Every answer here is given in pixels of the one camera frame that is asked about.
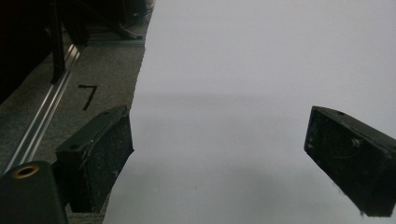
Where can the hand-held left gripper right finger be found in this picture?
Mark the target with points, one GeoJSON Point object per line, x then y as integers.
{"type": "Point", "coordinates": [348, 158]}

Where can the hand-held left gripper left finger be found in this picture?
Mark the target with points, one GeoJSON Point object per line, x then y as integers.
{"type": "Point", "coordinates": [93, 161]}

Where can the black stand base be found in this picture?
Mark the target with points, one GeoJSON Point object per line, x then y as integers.
{"type": "Point", "coordinates": [124, 29]}

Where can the aluminium floor rail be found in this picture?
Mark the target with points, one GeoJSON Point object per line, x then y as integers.
{"type": "Point", "coordinates": [46, 112]}

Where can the black metal stand post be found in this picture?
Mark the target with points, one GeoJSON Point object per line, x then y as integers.
{"type": "Point", "coordinates": [57, 40]}

